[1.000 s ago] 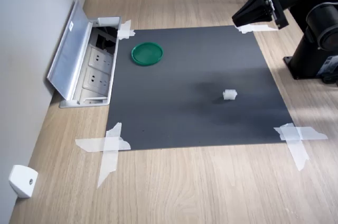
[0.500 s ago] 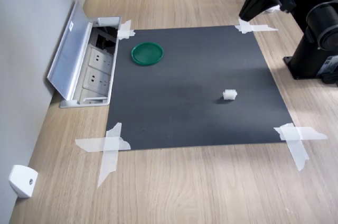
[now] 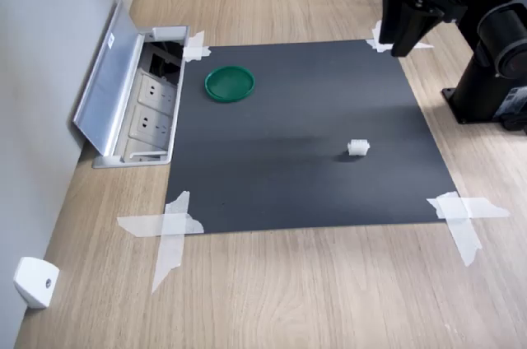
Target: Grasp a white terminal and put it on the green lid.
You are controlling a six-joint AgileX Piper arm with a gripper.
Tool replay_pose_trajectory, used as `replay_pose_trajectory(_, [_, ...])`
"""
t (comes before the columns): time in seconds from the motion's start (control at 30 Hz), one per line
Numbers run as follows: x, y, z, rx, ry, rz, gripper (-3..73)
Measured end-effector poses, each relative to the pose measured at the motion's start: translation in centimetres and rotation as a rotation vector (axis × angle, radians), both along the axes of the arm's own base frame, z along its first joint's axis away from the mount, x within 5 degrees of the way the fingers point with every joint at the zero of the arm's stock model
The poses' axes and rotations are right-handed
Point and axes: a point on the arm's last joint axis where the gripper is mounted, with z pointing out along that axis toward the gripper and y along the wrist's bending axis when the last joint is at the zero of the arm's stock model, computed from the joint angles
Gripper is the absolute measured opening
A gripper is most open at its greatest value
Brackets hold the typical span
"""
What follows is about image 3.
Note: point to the small white plastic terminal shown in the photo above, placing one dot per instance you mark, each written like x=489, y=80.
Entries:
x=358, y=148

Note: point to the round green lid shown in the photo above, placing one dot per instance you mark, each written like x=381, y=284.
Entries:
x=228, y=85

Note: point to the white tape cross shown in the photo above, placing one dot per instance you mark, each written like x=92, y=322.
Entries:
x=171, y=225
x=375, y=42
x=457, y=209
x=193, y=50

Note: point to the dark grey mat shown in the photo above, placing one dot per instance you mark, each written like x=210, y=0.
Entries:
x=288, y=159

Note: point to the white power socket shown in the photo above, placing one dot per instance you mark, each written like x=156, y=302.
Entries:
x=148, y=122
x=154, y=91

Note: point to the white label sticker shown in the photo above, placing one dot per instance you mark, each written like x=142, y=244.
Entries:
x=111, y=41

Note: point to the small white bracket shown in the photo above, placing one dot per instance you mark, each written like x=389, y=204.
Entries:
x=35, y=283

